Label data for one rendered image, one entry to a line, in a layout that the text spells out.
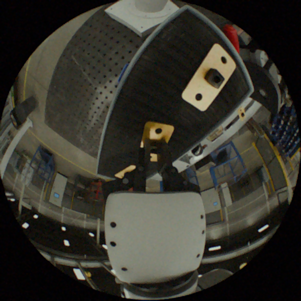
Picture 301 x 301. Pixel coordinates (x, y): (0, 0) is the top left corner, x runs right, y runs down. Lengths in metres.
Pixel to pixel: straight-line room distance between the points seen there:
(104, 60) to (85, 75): 0.15
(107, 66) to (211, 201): 8.27
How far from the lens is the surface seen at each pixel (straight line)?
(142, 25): 0.53
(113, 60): 0.59
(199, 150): 0.29
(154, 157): 0.17
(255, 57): 0.35
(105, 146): 0.16
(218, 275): 0.20
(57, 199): 6.51
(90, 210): 7.67
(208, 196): 8.13
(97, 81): 0.63
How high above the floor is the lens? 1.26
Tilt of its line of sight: 40 degrees down
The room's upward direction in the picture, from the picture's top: 179 degrees clockwise
